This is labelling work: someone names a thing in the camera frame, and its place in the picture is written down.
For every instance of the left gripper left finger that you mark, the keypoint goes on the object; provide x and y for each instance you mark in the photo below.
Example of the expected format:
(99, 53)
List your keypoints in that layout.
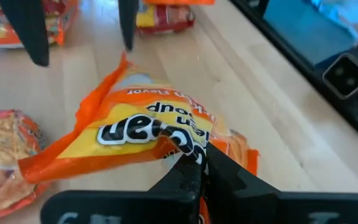
(135, 207)

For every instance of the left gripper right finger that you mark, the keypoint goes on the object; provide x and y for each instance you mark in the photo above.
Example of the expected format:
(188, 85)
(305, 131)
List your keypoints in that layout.
(259, 205)

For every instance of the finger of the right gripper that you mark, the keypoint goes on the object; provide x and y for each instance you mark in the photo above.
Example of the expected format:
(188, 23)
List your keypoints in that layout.
(26, 28)
(128, 21)

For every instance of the red roast beef ramen packet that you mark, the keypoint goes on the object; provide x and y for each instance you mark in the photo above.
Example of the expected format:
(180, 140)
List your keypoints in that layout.
(59, 9)
(166, 18)

